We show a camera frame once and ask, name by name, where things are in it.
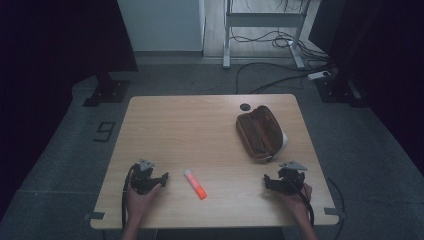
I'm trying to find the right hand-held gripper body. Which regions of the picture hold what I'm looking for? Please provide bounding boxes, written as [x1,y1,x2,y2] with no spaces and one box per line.
[275,160,308,197]

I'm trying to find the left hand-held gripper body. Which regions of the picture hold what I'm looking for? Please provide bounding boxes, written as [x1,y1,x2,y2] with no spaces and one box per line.
[129,158,162,196]

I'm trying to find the person's right hand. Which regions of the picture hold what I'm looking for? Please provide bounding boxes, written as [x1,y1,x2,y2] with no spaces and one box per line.
[279,182,314,218]

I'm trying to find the person's left hand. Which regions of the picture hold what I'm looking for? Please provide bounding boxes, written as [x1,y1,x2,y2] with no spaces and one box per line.
[125,182,163,222]

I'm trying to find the orange glue stick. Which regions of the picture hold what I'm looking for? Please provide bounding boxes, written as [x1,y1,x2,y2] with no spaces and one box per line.
[183,168,209,201]

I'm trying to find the brown pencil case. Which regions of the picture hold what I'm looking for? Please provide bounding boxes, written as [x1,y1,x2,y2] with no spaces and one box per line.
[235,104,289,164]

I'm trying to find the black stand base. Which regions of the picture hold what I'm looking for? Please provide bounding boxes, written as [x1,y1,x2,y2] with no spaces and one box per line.
[314,73,368,109]
[82,71,132,108]

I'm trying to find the white power strip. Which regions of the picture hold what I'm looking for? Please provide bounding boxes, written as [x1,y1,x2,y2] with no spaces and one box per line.
[306,70,333,81]

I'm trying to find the dark curtain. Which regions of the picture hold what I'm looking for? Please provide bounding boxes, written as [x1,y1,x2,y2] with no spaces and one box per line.
[308,0,424,168]
[0,0,139,214]

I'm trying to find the white panel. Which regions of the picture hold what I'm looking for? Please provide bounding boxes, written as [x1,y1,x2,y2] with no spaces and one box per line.
[116,0,207,53]

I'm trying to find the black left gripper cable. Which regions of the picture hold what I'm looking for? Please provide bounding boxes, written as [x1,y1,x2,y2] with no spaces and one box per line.
[120,163,139,232]

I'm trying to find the thin black floor cable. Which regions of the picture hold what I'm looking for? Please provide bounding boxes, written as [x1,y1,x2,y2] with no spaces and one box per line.
[327,177,348,240]

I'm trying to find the black floor cable bundle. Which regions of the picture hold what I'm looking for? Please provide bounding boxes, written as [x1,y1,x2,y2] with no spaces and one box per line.
[229,28,338,96]

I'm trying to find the white desk frame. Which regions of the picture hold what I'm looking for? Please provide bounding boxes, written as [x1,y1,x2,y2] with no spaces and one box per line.
[222,0,318,71]

